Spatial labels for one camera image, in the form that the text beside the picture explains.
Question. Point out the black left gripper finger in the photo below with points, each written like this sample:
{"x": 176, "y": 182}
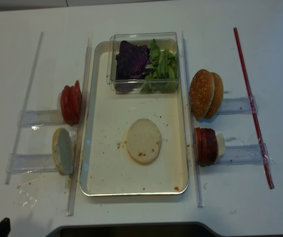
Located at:
{"x": 5, "y": 227}

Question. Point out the front tomato slice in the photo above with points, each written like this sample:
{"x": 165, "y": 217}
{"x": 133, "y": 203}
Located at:
{"x": 64, "y": 102}

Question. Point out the tomato slice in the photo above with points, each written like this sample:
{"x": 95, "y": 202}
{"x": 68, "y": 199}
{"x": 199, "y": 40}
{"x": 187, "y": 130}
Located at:
{"x": 76, "y": 98}
{"x": 64, "y": 102}

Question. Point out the rear tomato slice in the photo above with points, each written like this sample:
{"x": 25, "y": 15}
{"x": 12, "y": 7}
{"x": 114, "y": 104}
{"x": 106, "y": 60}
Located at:
{"x": 76, "y": 98}

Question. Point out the meat patty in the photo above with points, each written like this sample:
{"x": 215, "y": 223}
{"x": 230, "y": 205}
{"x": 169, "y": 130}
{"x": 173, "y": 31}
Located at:
{"x": 198, "y": 144}
{"x": 211, "y": 146}
{"x": 204, "y": 158}

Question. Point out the green lettuce in container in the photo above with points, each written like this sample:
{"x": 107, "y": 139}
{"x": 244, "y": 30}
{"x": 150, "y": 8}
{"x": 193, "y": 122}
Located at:
{"x": 162, "y": 76}

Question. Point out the clear tape scrap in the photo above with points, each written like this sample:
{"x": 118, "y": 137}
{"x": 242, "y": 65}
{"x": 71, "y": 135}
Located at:
{"x": 27, "y": 194}

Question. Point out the clear track lower left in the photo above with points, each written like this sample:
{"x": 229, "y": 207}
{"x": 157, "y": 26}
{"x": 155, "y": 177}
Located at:
{"x": 22, "y": 163}

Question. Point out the clear track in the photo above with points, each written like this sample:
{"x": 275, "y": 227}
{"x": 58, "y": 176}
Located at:
{"x": 34, "y": 118}
{"x": 256, "y": 154}
{"x": 22, "y": 163}
{"x": 242, "y": 105}

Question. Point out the upright bun slice left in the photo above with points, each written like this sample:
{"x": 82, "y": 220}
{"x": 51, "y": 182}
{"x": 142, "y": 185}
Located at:
{"x": 62, "y": 151}

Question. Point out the clear track upper left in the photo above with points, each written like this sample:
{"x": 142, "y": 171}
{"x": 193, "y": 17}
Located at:
{"x": 34, "y": 118}

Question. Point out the cream metal tray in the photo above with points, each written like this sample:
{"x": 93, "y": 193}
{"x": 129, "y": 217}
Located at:
{"x": 107, "y": 169}

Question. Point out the bun bottom on tray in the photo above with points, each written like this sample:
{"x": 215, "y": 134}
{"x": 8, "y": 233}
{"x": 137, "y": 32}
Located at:
{"x": 143, "y": 141}

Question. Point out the purple cabbage leaves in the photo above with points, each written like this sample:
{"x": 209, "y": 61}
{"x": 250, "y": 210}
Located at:
{"x": 131, "y": 64}

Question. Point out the clear plastic container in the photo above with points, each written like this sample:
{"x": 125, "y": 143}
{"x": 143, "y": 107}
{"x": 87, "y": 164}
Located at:
{"x": 164, "y": 41}

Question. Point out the white pusher block right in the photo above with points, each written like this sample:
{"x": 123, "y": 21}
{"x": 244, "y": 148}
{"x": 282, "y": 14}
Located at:
{"x": 220, "y": 145}

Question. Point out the front sesame bun top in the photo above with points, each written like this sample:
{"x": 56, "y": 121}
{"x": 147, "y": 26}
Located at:
{"x": 201, "y": 93}

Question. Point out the sesame bun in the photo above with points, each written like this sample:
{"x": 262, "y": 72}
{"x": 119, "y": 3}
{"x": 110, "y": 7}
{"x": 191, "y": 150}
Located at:
{"x": 201, "y": 93}
{"x": 217, "y": 98}

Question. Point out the rear sesame bun top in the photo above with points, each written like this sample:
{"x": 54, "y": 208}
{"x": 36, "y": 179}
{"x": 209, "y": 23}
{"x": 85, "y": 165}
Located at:
{"x": 217, "y": 98}

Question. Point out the clear track lower right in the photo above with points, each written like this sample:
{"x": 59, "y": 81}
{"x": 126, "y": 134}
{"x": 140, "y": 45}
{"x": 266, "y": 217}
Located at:
{"x": 256, "y": 154}

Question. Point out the clear track upper right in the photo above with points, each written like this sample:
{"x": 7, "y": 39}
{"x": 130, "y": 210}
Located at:
{"x": 242, "y": 105}

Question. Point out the clear rail far left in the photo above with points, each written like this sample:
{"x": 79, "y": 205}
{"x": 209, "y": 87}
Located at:
{"x": 24, "y": 106}

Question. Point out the clear rail left of tray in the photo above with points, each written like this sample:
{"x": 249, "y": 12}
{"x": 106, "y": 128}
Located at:
{"x": 77, "y": 152}

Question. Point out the clear rail of tray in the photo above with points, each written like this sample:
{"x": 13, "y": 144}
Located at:
{"x": 77, "y": 152}
{"x": 196, "y": 168}

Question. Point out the clear rail right of tray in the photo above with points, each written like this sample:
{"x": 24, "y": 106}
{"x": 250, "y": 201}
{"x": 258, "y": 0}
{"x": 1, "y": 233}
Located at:
{"x": 196, "y": 168}

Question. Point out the red plastic rail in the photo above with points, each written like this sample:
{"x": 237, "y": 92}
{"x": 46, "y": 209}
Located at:
{"x": 263, "y": 149}

